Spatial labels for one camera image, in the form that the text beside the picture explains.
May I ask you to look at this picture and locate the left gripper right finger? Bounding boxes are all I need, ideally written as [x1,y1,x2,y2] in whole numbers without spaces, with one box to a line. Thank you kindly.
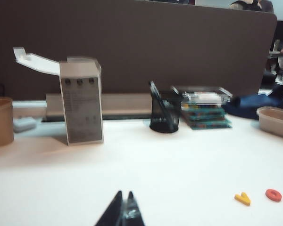
[122,191,146,226]

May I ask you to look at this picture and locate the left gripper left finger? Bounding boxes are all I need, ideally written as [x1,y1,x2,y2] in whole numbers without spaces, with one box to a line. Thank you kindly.
[94,190,123,226]

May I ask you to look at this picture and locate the yellow letter v magnet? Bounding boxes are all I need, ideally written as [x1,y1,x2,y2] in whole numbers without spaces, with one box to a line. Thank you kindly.
[234,192,251,206]

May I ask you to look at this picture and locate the colourful letter magnet board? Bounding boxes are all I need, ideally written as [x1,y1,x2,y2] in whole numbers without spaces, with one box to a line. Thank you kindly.
[190,120,233,130]
[182,102,224,111]
[183,108,227,117]
[186,114,230,123]

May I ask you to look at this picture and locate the red letter o magnet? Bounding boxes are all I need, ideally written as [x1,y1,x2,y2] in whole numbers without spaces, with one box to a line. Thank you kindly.
[265,189,283,202]

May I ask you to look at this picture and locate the black mesh pen holder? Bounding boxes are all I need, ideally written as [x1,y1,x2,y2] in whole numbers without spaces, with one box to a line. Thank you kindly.
[149,90,182,134]

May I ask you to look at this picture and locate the white grey mask box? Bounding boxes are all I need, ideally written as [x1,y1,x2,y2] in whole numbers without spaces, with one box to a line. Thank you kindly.
[13,47,104,146]

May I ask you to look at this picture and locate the small white device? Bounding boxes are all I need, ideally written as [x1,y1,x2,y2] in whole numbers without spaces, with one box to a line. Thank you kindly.
[13,117,36,133]

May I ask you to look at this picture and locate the black silver pen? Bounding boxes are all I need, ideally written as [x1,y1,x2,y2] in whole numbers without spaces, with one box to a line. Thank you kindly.
[150,81,177,132]

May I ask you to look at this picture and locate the brown paper cup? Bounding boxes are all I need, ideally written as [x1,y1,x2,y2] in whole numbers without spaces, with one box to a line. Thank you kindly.
[0,97,14,147]

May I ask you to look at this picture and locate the blue fabric bag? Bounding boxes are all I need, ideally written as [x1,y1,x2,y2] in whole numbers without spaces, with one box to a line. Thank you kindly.
[223,83,283,121]

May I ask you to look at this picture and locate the brown desk partition panel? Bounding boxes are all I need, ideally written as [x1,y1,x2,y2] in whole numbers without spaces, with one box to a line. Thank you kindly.
[0,0,278,113]

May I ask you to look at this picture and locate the beige pulp tray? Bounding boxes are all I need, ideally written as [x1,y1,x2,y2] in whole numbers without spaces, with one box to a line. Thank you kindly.
[256,106,283,141]

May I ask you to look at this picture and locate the beige cable channel cover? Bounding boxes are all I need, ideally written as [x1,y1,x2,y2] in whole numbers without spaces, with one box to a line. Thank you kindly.
[46,93,154,117]

